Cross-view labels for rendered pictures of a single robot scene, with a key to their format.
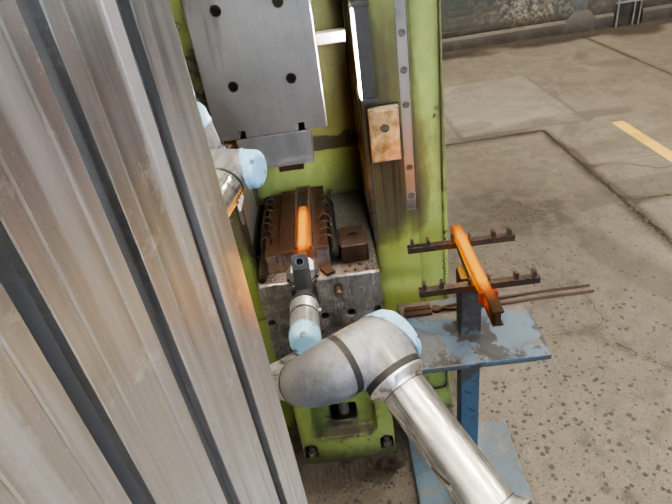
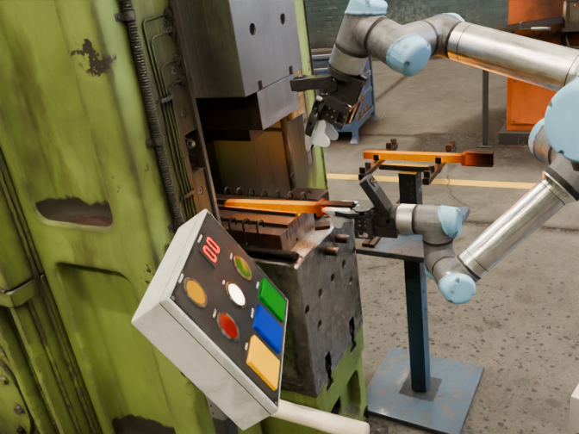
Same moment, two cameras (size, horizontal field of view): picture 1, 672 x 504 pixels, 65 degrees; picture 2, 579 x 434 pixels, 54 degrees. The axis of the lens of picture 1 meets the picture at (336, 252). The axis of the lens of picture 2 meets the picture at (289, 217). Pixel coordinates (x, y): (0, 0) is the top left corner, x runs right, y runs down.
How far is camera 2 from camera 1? 1.56 m
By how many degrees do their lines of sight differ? 53
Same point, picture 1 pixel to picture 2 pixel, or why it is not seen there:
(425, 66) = (300, 24)
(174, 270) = not seen: outside the picture
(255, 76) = (264, 17)
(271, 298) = (305, 275)
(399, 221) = (307, 178)
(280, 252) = (288, 224)
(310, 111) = (294, 53)
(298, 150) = (290, 96)
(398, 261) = not seen: hidden behind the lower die
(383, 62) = not seen: hidden behind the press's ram
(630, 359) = (387, 270)
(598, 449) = (447, 318)
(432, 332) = (403, 241)
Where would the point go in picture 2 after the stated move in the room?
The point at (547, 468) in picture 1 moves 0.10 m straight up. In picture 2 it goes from (446, 347) to (445, 328)
